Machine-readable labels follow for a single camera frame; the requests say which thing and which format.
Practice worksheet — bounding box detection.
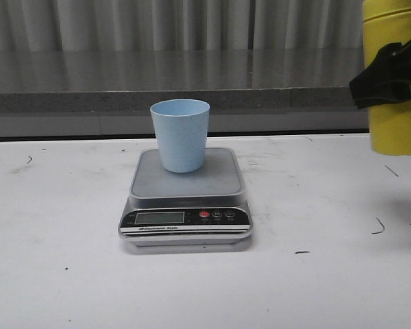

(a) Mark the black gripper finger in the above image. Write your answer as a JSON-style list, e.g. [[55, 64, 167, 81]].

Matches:
[[349, 39, 411, 109]]

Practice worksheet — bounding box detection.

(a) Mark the yellow squeeze bottle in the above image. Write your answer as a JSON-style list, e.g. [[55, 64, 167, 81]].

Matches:
[[362, 0, 411, 156]]

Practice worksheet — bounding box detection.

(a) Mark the light blue plastic cup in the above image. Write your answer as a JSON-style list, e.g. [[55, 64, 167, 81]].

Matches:
[[150, 99, 210, 173]]

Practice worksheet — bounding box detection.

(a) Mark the silver digital kitchen scale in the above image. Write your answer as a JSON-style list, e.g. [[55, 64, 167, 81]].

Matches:
[[118, 147, 253, 254]]

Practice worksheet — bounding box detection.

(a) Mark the grey stone counter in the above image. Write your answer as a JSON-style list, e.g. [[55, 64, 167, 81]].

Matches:
[[0, 49, 368, 140]]

